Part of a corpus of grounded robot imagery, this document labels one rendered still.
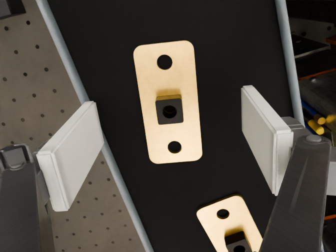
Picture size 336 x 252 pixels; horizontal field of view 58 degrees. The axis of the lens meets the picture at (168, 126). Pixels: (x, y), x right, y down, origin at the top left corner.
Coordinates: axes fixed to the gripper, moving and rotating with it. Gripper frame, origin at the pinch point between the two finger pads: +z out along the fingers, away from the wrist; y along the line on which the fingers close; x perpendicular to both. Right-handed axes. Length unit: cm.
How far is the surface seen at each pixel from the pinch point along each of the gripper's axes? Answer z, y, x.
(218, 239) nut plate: 3.9, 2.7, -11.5
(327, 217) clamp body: 26.3, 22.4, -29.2
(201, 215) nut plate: 3.9, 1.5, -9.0
